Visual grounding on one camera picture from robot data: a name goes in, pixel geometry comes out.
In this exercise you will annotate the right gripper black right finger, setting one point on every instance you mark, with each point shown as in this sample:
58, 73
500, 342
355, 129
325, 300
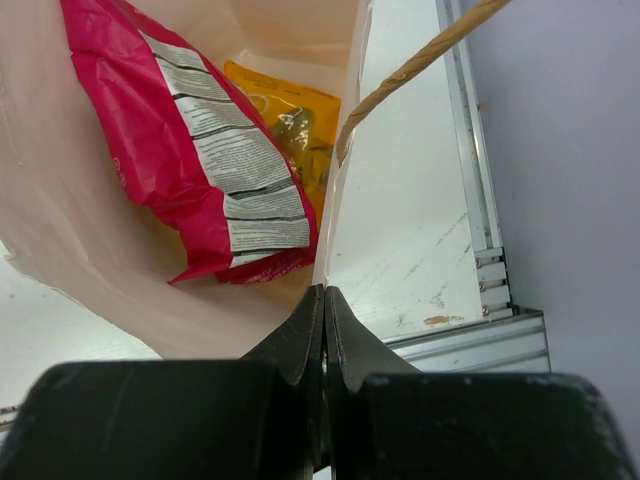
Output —
389, 420

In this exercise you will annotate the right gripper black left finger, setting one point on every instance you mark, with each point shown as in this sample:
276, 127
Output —
257, 417

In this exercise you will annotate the white paper bag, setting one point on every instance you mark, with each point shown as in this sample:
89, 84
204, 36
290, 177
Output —
396, 238

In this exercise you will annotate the pink snack bag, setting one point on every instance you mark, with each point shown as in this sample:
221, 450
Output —
190, 146

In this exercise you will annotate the orange Lot 100 gummy bag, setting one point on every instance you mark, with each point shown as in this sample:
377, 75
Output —
303, 121

